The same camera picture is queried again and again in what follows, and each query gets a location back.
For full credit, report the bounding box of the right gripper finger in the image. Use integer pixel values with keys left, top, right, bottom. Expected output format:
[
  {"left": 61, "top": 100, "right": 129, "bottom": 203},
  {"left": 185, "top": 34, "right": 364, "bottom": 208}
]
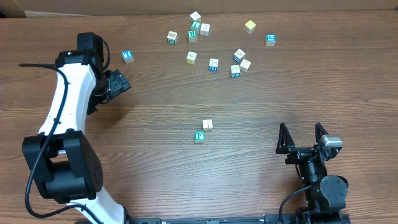
[
  {"left": 315, "top": 123, "right": 328, "bottom": 143},
  {"left": 275, "top": 123, "right": 295, "bottom": 154}
]

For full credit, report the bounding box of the plain wooden picture block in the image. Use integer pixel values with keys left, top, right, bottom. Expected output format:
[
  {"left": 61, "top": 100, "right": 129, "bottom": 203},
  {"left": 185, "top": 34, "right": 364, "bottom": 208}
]
[{"left": 202, "top": 119, "right": 213, "bottom": 131}]

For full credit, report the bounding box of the green F letter block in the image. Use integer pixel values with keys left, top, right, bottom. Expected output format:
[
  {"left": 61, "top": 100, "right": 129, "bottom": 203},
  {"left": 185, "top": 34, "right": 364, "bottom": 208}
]
[{"left": 195, "top": 131, "right": 205, "bottom": 143}]

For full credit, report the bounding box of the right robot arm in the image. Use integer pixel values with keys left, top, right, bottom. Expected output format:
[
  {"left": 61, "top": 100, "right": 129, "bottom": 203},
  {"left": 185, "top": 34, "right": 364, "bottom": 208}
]
[{"left": 275, "top": 123, "right": 350, "bottom": 223}]

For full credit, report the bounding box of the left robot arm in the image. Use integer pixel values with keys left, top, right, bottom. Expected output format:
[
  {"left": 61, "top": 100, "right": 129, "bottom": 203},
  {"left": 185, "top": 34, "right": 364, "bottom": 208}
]
[{"left": 22, "top": 32, "right": 133, "bottom": 223}]

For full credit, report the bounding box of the blue top letter block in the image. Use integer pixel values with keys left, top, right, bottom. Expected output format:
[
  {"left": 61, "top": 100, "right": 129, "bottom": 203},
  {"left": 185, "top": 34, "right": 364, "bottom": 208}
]
[{"left": 122, "top": 50, "right": 134, "bottom": 63}]

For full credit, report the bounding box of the green side B block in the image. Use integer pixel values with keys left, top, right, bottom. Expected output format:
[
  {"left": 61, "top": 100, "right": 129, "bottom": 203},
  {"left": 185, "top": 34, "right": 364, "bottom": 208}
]
[{"left": 167, "top": 30, "right": 178, "bottom": 45}]

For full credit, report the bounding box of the yellow side wooden block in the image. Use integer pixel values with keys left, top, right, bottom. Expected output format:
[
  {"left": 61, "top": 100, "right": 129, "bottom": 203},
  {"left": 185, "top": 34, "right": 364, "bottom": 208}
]
[{"left": 186, "top": 51, "right": 197, "bottom": 65}]

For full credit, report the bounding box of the plain tilted wooden block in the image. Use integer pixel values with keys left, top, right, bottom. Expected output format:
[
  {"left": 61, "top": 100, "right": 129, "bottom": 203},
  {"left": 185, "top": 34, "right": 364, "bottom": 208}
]
[{"left": 239, "top": 59, "right": 251, "bottom": 72}]

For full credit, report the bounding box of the blue bottom wooden block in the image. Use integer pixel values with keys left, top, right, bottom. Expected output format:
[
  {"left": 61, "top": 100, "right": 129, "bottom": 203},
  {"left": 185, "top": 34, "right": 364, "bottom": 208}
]
[{"left": 230, "top": 65, "right": 241, "bottom": 78}]

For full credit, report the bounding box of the green R letter block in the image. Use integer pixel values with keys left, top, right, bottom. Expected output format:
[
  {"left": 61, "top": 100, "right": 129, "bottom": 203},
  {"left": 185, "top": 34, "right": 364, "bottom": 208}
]
[{"left": 187, "top": 30, "right": 197, "bottom": 43}]

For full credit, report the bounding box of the blue side wooden block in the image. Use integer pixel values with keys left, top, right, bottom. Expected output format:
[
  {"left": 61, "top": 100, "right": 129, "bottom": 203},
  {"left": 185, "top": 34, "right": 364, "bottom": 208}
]
[{"left": 208, "top": 58, "right": 219, "bottom": 72}]

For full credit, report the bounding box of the green L letter block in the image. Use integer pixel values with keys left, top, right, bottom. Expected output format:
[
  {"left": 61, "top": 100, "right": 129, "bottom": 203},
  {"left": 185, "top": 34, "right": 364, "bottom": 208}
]
[{"left": 190, "top": 21, "right": 201, "bottom": 32}]

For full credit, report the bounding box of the blue side tilted block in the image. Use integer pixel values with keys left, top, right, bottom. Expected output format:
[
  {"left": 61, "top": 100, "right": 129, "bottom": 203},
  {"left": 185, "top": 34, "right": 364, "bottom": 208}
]
[{"left": 233, "top": 49, "right": 246, "bottom": 63}]

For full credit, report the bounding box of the top plain wooden block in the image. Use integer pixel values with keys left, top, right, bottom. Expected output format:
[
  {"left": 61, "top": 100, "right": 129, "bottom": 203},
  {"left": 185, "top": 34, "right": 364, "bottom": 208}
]
[{"left": 190, "top": 11, "right": 201, "bottom": 22}]

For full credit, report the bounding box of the wooden X block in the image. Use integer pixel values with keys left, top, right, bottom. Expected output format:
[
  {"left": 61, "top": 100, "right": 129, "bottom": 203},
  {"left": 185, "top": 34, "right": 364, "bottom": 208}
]
[{"left": 200, "top": 23, "right": 210, "bottom": 36}]

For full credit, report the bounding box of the blue P letter block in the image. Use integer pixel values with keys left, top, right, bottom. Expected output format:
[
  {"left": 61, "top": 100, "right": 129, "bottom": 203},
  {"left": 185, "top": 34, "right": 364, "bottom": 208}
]
[{"left": 265, "top": 34, "right": 276, "bottom": 47}]

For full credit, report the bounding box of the yellow top block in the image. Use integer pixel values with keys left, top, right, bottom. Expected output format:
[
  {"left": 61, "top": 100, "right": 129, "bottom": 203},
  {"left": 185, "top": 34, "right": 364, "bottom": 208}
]
[{"left": 244, "top": 20, "right": 256, "bottom": 34}]

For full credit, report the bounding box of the cardboard strip at back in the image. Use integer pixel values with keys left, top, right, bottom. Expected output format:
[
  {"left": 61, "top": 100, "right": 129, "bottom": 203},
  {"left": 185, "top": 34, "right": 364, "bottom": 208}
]
[{"left": 1, "top": 0, "right": 397, "bottom": 17}]

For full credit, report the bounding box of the right black cable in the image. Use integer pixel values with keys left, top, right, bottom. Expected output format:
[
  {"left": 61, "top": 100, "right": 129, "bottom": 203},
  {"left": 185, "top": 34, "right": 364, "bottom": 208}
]
[{"left": 278, "top": 185, "right": 313, "bottom": 224}]

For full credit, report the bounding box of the black cable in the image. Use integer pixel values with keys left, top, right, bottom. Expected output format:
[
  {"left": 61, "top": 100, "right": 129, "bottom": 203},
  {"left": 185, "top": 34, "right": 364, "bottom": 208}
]
[
  {"left": 278, "top": 185, "right": 313, "bottom": 224},
  {"left": 18, "top": 39, "right": 111, "bottom": 224}
]

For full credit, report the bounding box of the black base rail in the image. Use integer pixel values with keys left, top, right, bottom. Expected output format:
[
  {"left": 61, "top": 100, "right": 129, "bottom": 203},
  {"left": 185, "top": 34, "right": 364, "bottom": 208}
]
[{"left": 125, "top": 215, "right": 351, "bottom": 224}]

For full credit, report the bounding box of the left black cable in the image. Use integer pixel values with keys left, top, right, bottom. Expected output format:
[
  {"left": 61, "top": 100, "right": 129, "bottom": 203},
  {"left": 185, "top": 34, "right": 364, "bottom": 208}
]
[{"left": 18, "top": 39, "right": 111, "bottom": 224}]

